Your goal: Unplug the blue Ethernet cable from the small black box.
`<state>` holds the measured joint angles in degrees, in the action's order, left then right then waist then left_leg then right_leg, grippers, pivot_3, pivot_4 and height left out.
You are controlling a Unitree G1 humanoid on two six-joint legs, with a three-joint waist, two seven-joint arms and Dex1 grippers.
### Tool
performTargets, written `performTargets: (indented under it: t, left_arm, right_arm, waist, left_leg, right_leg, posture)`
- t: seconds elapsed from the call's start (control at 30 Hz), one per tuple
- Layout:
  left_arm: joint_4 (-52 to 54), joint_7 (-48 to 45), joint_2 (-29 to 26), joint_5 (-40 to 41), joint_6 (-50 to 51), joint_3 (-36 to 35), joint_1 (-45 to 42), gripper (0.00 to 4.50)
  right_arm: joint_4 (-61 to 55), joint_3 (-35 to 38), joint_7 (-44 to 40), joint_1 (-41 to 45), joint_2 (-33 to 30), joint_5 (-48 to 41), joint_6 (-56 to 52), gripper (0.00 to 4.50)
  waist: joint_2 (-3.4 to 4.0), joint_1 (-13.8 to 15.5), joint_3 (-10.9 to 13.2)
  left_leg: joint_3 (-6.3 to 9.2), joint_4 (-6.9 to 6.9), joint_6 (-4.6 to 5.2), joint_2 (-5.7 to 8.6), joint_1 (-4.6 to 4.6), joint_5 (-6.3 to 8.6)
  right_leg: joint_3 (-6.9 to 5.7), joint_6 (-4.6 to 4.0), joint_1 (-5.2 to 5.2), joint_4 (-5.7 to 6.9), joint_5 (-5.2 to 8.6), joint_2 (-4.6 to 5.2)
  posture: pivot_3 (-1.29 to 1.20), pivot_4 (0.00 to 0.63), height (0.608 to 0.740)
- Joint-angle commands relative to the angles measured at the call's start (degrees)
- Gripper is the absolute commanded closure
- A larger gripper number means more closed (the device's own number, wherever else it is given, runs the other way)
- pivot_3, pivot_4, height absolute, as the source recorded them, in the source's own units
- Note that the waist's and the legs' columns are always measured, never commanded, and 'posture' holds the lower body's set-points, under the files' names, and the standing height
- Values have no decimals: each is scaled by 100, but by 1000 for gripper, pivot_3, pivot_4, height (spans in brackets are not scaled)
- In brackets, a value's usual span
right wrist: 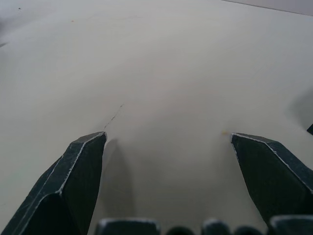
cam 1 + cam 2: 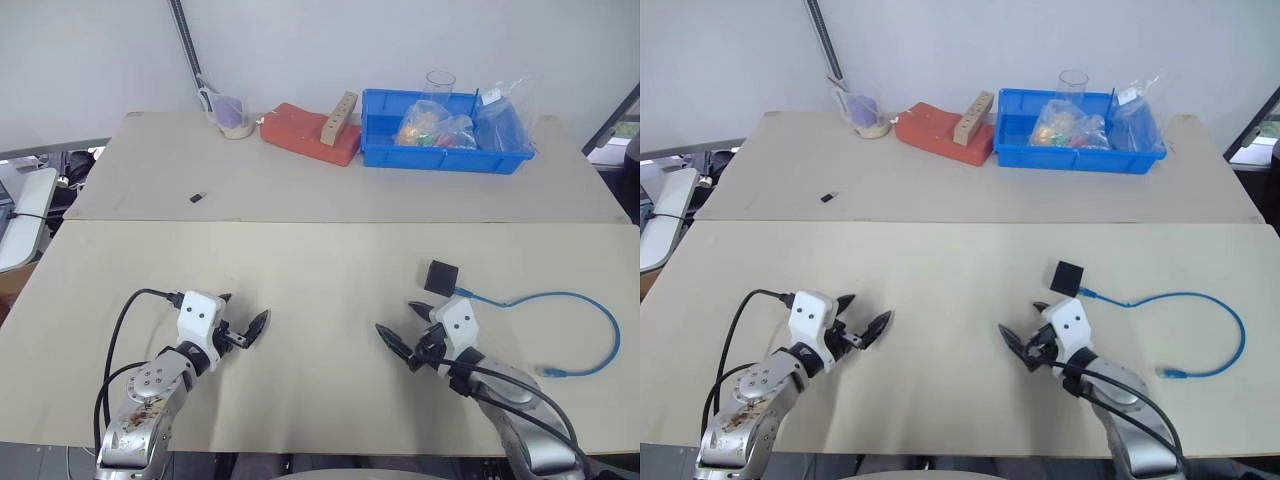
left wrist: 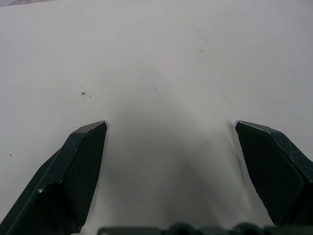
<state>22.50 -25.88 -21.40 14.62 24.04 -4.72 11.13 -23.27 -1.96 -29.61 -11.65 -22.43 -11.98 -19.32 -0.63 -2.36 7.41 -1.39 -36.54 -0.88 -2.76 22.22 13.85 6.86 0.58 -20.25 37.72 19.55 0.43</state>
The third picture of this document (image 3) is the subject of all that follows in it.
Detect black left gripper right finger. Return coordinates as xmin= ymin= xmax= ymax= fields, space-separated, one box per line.
xmin=235 ymin=120 xmax=313 ymax=227

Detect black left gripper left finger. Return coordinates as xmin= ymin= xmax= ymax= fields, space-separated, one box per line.
xmin=0 ymin=120 xmax=108 ymax=235

